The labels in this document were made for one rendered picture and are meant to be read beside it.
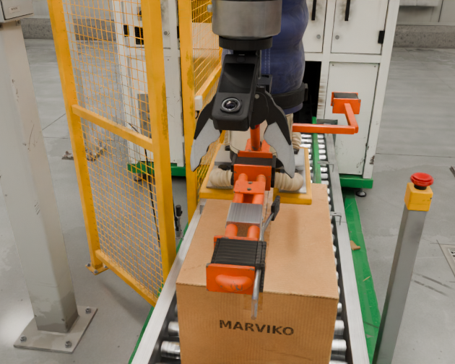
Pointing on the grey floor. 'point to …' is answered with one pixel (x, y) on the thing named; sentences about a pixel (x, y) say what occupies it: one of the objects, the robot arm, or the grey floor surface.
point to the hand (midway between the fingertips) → (241, 178)
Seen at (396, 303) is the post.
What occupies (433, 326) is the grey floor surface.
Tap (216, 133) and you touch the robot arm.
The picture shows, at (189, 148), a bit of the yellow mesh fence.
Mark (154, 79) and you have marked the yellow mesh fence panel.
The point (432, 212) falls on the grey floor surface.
